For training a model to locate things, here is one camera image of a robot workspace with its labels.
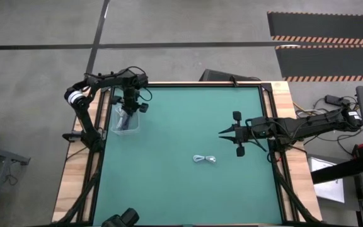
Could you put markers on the black power strip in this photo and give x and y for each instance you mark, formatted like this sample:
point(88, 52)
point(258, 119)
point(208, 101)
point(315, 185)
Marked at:
point(334, 100)

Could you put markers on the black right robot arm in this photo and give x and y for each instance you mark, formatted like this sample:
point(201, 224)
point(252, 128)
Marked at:
point(310, 124)

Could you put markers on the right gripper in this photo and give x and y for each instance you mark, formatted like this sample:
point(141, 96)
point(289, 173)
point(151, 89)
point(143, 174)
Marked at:
point(242, 134)

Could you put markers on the clear plastic container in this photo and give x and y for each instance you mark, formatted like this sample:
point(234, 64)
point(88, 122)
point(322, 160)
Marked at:
point(134, 130)

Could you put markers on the black box behind table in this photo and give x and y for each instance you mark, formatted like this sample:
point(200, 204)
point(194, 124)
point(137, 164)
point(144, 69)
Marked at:
point(216, 75)

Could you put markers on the black cylindrical device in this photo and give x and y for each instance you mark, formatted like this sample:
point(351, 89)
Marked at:
point(123, 219)

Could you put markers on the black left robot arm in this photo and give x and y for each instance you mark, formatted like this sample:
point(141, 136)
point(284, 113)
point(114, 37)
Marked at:
point(84, 116)

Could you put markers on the white paper sheet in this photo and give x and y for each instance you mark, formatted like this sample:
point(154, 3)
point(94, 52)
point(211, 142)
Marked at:
point(326, 190)

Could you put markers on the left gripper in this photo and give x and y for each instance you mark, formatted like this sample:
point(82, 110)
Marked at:
point(130, 97)

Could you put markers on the black hazard-striped floor mat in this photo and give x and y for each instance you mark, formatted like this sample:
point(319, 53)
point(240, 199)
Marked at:
point(329, 61)
point(326, 26)

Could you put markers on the black flat bar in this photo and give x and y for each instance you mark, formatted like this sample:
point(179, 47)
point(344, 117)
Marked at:
point(342, 170)

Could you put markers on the green table mat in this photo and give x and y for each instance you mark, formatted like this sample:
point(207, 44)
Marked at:
point(184, 192)

